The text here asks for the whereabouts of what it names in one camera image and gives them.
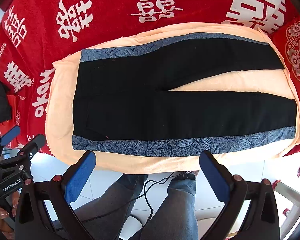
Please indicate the person's left hand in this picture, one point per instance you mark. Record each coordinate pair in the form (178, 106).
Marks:
(4, 227)

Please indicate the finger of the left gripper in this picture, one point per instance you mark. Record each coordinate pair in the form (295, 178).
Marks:
(9, 136)
(33, 146)

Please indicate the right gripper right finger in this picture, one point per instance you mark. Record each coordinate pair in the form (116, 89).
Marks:
(261, 220)

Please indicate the metal frame with red clamps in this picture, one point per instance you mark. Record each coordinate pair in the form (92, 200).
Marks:
(287, 195)

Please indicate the black pants with blue trim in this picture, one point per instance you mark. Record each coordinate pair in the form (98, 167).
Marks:
(128, 100)

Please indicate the red blanket with white characters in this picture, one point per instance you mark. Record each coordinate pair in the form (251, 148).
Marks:
(36, 33)

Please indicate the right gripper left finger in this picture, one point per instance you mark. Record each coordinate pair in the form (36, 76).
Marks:
(33, 220)

